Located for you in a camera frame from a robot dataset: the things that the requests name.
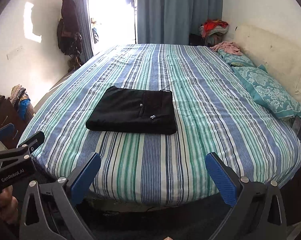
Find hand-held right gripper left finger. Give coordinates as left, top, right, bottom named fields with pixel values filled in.
left=19, top=152, right=101, bottom=240

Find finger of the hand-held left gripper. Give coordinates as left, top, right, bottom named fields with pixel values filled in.
left=0, top=122, right=15, bottom=153
left=17, top=131, right=45, bottom=155

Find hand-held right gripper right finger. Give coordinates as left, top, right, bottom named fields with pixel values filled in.
left=205, top=152, right=287, bottom=240

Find black pants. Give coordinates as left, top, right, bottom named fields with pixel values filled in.
left=85, top=85, right=178, bottom=135

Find person's left hand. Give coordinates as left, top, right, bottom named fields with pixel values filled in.
left=0, top=185, right=19, bottom=225

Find brown wooden dresser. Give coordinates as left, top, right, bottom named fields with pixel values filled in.
left=0, top=97, right=29, bottom=150

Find heap of clothes on dresser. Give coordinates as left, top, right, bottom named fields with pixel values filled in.
left=10, top=85, right=31, bottom=120

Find striped bed sheet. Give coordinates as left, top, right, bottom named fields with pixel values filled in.
left=17, top=44, right=301, bottom=205

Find wooden coat stand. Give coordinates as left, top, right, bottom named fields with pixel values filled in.
left=67, top=52, right=82, bottom=72

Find large teal patterned pillow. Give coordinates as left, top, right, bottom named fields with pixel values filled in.
left=231, top=64, right=301, bottom=120

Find small teal patterned pillow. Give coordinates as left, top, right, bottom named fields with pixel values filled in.
left=218, top=49, right=256, bottom=67

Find hanging dark clothes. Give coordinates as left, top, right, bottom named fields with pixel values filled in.
left=56, top=0, right=83, bottom=55

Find pink cloth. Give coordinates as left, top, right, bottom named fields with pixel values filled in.
left=210, top=41, right=243, bottom=56

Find narrow blue curtain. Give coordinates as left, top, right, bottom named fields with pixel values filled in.
left=70, top=0, right=94, bottom=64

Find dark bedside stand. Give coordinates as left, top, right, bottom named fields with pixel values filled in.
left=190, top=33, right=209, bottom=47

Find cream padded headboard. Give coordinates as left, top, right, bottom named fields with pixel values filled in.
left=234, top=25, right=301, bottom=105

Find glass balcony door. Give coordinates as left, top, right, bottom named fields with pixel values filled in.
left=87, top=0, right=139, bottom=55

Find pile of colourful clothes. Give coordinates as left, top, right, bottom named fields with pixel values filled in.
left=200, top=19, right=229, bottom=38

